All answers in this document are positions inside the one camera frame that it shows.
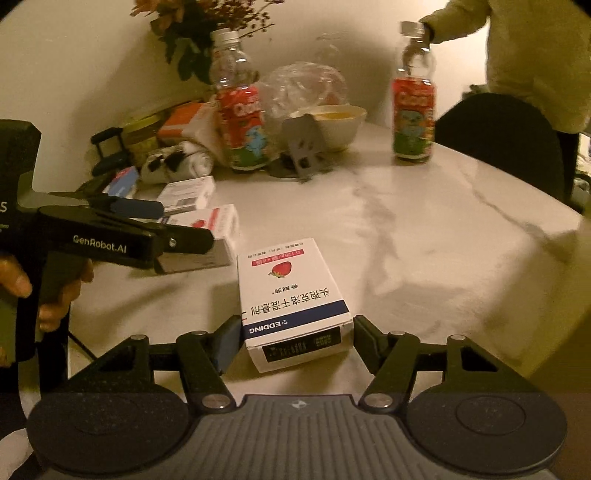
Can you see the flower bouquet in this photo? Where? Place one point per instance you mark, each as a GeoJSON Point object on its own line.
{"type": "Point", "coordinates": [194, 27]}

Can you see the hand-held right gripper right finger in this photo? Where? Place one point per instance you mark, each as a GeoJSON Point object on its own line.
{"type": "Point", "coordinates": [364, 344]}

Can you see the white marble desktop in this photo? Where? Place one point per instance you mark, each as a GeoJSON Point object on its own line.
{"type": "Point", "coordinates": [415, 230]}

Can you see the person's left hand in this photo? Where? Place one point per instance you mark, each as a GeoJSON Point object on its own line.
{"type": "Point", "coordinates": [14, 277]}

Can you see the plain white medicine box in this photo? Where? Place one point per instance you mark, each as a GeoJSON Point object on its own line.
{"type": "Point", "coordinates": [184, 191]}

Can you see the strawberry print white box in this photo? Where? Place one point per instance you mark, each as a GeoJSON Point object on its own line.
{"type": "Point", "coordinates": [217, 226]}
{"type": "Point", "coordinates": [291, 295]}

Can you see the glass jar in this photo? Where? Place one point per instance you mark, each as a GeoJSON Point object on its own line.
{"type": "Point", "coordinates": [141, 138]}

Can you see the black chair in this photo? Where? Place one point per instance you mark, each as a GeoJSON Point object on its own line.
{"type": "Point", "coordinates": [498, 143]}

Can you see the clear plastic bag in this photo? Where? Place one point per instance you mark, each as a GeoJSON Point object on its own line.
{"type": "Point", "coordinates": [295, 87]}

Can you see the orange white packet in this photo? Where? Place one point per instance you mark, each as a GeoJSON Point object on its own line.
{"type": "Point", "coordinates": [184, 122]}

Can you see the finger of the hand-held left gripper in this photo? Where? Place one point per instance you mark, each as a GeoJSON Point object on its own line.
{"type": "Point", "coordinates": [189, 240]}
{"type": "Point", "coordinates": [138, 208]}

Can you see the small blue red box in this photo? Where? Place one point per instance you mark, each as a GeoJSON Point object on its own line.
{"type": "Point", "coordinates": [122, 182]}

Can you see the black metal holder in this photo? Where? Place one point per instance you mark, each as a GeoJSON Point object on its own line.
{"type": "Point", "coordinates": [111, 161]}

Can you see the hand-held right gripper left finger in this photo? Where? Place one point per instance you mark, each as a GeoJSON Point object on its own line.
{"type": "Point", "coordinates": [228, 341]}

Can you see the grey phone stand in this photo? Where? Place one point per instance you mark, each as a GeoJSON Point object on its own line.
{"type": "Point", "coordinates": [302, 143]}

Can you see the white black rolled cloth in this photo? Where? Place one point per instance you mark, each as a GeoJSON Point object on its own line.
{"type": "Point", "coordinates": [194, 161]}

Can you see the red label drink bottle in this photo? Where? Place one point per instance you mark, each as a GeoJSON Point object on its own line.
{"type": "Point", "coordinates": [240, 120]}
{"type": "Point", "coordinates": [413, 115]}

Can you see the cream bowl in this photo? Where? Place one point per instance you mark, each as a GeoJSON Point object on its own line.
{"type": "Point", "coordinates": [341, 127]}

